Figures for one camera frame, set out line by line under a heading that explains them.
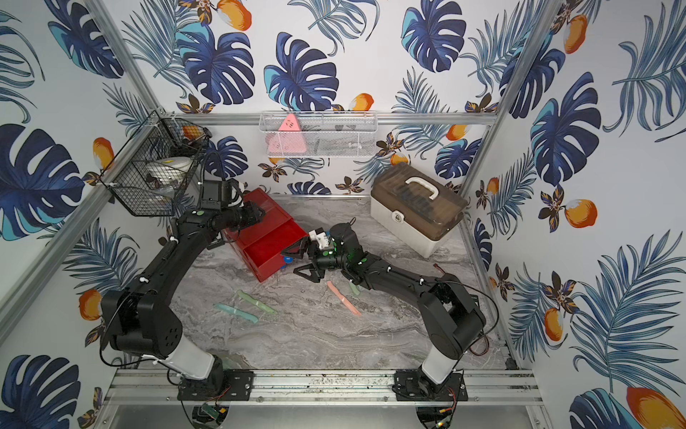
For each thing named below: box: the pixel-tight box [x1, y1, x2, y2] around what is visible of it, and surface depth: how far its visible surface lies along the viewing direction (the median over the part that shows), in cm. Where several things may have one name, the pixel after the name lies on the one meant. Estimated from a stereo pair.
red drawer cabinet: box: [222, 187, 309, 283], surface depth 83 cm
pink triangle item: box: [266, 113, 307, 154], surface depth 92 cm
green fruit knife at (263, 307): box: [236, 289, 278, 316], surface depth 92 cm
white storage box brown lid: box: [369, 161, 469, 259], surface depth 97 cm
